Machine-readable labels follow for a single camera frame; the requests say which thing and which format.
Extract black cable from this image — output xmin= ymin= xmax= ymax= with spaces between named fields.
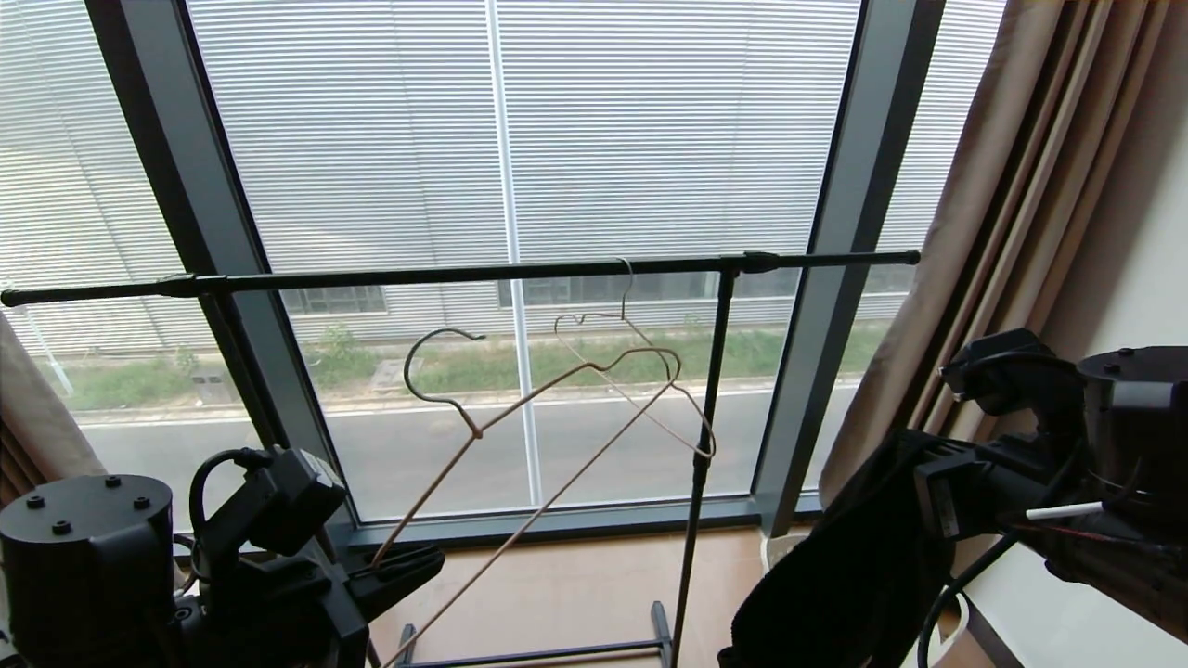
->
xmin=915 ymin=527 xmax=1024 ymax=668
xmin=188 ymin=446 xmax=276 ymax=562

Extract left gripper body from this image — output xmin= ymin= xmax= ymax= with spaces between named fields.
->
xmin=174 ymin=554 xmax=374 ymax=668

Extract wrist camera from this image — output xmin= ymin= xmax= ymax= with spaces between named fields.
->
xmin=213 ymin=446 xmax=350 ymax=564
xmin=938 ymin=327 xmax=1084 ymax=420

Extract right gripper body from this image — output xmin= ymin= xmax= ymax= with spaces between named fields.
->
xmin=912 ymin=443 xmax=1024 ymax=546

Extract brown curtain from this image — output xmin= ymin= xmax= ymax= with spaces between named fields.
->
xmin=816 ymin=0 xmax=1171 ymax=508
xmin=0 ymin=310 xmax=109 ymax=508

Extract black clothes rack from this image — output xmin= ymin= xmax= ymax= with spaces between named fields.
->
xmin=0 ymin=250 xmax=923 ymax=668

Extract window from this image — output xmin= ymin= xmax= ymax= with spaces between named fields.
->
xmin=0 ymin=0 xmax=1009 ymax=549

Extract white laundry basket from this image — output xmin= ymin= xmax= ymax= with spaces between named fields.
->
xmin=759 ymin=526 xmax=973 ymax=668

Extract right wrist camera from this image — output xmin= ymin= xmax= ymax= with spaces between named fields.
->
xmin=938 ymin=327 xmax=1084 ymax=420

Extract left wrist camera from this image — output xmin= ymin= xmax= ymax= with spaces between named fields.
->
xmin=213 ymin=446 xmax=350 ymax=564

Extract black shorts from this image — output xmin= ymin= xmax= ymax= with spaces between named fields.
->
xmin=718 ymin=428 xmax=959 ymax=668

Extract pink clothes hanger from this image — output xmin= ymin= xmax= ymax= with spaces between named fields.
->
xmin=553 ymin=257 xmax=717 ymax=461
xmin=369 ymin=326 xmax=684 ymax=668

